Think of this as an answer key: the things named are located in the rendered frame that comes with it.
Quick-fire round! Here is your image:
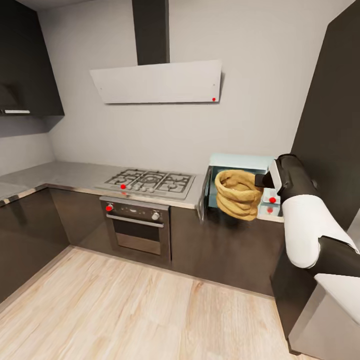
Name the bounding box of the microwave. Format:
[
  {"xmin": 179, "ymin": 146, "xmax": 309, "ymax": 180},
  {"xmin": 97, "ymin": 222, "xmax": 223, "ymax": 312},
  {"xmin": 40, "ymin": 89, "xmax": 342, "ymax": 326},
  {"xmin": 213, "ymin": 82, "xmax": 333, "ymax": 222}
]
[{"xmin": 197, "ymin": 153, "xmax": 281, "ymax": 225}]

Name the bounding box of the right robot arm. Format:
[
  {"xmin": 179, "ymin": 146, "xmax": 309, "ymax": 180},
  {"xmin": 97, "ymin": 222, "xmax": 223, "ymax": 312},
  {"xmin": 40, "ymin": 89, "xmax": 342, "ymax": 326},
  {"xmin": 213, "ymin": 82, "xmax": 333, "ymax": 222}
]
[{"xmin": 254, "ymin": 154, "xmax": 360, "ymax": 326}]

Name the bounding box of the popcorn bag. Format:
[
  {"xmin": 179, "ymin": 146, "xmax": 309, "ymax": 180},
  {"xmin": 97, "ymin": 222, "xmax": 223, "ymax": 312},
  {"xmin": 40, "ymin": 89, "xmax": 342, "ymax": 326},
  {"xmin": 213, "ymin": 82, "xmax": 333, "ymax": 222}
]
[{"xmin": 215, "ymin": 169, "xmax": 264, "ymax": 221}]

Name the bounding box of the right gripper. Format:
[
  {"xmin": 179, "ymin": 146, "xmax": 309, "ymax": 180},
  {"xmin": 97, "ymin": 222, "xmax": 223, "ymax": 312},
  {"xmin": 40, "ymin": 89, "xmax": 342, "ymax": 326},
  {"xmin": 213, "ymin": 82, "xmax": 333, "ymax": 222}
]
[{"xmin": 254, "ymin": 172, "xmax": 275, "ymax": 189}]

